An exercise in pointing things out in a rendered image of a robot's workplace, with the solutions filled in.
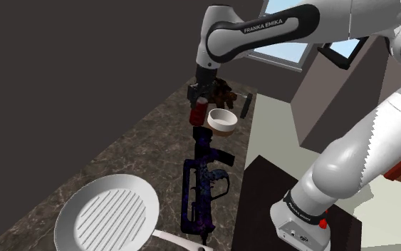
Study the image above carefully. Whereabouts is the window with blue panes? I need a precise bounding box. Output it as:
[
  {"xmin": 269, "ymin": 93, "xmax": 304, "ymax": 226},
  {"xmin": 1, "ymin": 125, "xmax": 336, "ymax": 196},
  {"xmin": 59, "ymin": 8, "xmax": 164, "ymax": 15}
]
[{"xmin": 248, "ymin": 0, "xmax": 370, "ymax": 73}]

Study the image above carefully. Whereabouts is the black flat remote control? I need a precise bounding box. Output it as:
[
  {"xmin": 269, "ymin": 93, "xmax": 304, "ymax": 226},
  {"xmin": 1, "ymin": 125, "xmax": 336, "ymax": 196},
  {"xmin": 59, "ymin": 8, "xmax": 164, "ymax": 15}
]
[{"xmin": 239, "ymin": 92, "xmax": 254, "ymax": 120}]

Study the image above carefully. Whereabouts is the white ribbed grill pan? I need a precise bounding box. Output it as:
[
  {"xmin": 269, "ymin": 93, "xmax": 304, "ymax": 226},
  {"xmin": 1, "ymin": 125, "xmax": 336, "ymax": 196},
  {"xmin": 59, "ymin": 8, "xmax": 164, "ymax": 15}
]
[{"xmin": 53, "ymin": 173, "xmax": 215, "ymax": 251}]

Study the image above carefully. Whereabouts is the dark robot stand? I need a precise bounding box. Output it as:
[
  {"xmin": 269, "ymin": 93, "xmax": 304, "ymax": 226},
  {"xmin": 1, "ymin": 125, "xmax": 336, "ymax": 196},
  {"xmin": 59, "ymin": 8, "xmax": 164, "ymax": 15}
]
[{"xmin": 231, "ymin": 155, "xmax": 363, "ymax": 251}]

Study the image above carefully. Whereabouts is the dark brown figure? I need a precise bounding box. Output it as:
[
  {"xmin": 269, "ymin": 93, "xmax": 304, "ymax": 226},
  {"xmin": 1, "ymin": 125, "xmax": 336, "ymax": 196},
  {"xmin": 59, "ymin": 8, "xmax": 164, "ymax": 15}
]
[{"xmin": 208, "ymin": 77, "xmax": 238, "ymax": 110}]

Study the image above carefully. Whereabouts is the white bowl with brown base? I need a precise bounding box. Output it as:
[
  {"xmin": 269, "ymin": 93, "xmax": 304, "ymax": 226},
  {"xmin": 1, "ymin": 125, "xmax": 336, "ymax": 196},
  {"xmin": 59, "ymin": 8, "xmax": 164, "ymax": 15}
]
[{"xmin": 207, "ymin": 108, "xmax": 239, "ymax": 138}]

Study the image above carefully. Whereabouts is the dark purple toy gun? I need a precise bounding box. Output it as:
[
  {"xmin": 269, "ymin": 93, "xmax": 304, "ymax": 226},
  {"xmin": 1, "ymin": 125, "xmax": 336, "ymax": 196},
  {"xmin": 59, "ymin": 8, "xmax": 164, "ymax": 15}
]
[{"xmin": 180, "ymin": 125, "xmax": 236, "ymax": 246}]

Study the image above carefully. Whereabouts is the red can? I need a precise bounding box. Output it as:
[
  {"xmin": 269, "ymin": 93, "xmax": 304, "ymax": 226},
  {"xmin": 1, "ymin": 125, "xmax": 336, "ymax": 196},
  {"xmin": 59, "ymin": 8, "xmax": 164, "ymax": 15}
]
[{"xmin": 189, "ymin": 96, "xmax": 209, "ymax": 127}]

